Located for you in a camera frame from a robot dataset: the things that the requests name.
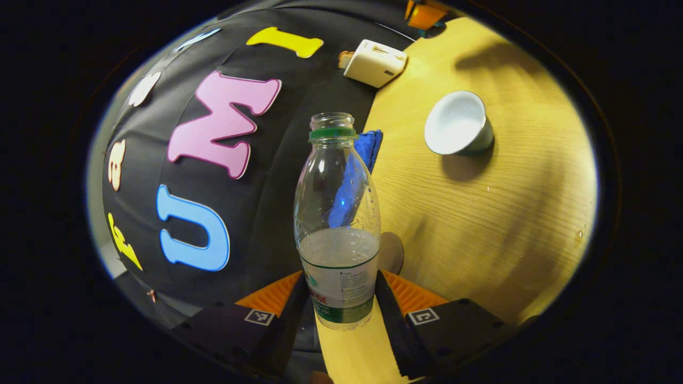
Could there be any white toaster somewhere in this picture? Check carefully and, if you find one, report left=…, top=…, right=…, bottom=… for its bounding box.
left=343, top=39, right=409, bottom=89

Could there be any white teacup with green outside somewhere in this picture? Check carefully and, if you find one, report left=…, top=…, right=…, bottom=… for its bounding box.
left=424, top=91, right=495, bottom=157

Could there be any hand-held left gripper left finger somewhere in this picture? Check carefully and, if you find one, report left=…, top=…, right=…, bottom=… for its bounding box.
left=170, top=270, right=313, bottom=380

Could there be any clear plastic water bottle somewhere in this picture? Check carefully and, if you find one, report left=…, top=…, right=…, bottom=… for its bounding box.
left=293, top=112, right=381, bottom=330

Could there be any black backdrop cloth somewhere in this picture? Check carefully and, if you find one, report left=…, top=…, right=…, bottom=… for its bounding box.
left=88, top=0, right=422, bottom=347

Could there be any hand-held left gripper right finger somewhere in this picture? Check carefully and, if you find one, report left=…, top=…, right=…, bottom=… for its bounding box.
left=374, top=269, right=515, bottom=380

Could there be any round brown coaster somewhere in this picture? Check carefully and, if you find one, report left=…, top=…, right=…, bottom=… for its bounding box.
left=378, top=232, right=405, bottom=275

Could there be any blue folded towel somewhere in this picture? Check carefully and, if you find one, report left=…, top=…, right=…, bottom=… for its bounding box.
left=355, top=130, right=384, bottom=177

